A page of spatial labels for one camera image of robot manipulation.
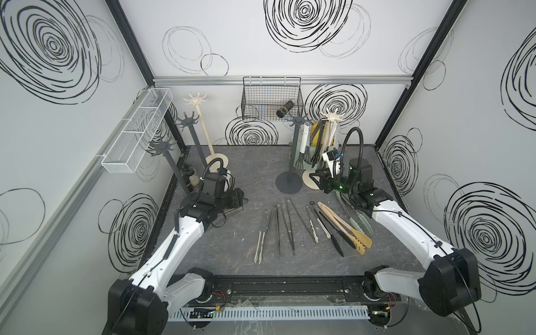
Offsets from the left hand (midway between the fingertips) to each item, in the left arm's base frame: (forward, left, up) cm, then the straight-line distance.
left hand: (238, 193), depth 80 cm
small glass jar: (+15, +26, -10) cm, 32 cm away
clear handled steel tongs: (+13, -26, +11) cm, 31 cm away
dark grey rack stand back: (+18, -22, -16) cm, 33 cm away
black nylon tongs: (-7, -40, -16) cm, 44 cm away
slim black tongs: (+5, -22, -17) cm, 28 cm away
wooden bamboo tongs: (-13, -50, -14) cm, 53 cm away
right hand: (+5, -29, +7) cm, 31 cm away
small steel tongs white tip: (+3, -32, -17) cm, 36 cm away
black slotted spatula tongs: (+16, -31, +11) cm, 36 cm away
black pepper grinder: (+32, -16, +16) cm, 39 cm away
